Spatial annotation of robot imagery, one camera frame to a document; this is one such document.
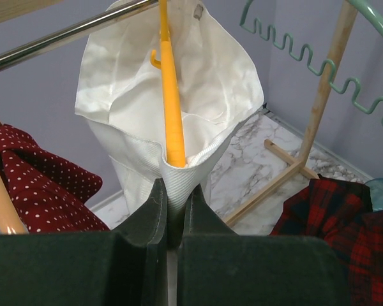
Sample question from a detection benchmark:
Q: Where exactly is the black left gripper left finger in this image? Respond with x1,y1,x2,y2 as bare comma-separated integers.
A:
0,179,168,305

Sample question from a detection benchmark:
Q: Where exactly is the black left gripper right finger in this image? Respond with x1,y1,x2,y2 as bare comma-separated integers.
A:
177,187,350,305

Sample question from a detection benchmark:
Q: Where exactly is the yellow plastic hanger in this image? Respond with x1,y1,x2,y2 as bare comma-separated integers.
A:
150,0,186,168

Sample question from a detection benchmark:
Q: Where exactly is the red plaid skirt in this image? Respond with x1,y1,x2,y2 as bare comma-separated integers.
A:
271,177,383,305

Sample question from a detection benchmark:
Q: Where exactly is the white skirt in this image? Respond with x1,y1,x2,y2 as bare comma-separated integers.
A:
73,0,265,224

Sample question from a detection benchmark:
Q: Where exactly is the mint green hanger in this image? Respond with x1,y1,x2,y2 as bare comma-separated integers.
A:
239,0,383,136

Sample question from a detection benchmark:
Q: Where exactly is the red polka dot garment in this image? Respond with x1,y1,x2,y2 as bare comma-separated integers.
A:
0,124,108,233

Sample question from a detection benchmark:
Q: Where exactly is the blue transparent tray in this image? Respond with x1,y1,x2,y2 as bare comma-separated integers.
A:
365,178,383,212

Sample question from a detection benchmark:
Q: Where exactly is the wooden clothes rack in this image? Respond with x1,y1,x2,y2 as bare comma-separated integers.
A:
0,1,375,226

